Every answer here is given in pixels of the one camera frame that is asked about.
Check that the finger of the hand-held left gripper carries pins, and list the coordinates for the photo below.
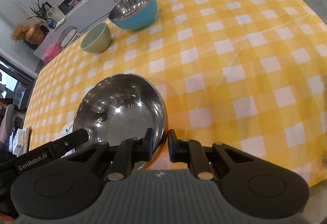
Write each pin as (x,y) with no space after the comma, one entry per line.
(74,138)

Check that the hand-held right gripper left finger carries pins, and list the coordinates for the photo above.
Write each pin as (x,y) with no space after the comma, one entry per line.
(150,137)

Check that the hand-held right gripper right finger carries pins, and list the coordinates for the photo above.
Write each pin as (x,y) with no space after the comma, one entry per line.
(170,142)

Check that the orange steel bowl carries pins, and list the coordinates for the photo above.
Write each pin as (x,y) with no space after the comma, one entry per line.
(120,104)

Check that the green ceramic bowl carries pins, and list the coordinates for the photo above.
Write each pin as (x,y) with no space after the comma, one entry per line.
(98,40)

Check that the blue steel bowl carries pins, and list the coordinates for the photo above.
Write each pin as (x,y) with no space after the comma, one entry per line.
(138,18)

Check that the white and blue tissue pack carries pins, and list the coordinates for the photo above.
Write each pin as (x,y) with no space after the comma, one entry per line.
(21,141)

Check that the pale padded chair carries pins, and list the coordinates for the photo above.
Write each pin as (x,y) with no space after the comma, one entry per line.
(7,122)

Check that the pink box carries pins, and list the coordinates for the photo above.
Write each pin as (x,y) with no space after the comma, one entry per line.
(52,53)

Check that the yellow checked tablecloth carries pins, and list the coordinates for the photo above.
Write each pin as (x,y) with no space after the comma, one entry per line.
(230,60)

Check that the gold vase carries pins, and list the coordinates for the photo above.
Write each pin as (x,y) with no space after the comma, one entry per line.
(35,34)

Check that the plant in blue vase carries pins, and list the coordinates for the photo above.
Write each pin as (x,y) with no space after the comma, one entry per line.
(49,22)

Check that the dried orange flowers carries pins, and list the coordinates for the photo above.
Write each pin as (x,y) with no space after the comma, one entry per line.
(18,32)

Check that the white container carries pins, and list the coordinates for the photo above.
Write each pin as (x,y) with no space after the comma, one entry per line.
(55,13)

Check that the pink photo frame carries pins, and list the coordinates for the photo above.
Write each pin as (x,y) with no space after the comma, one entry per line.
(74,3)

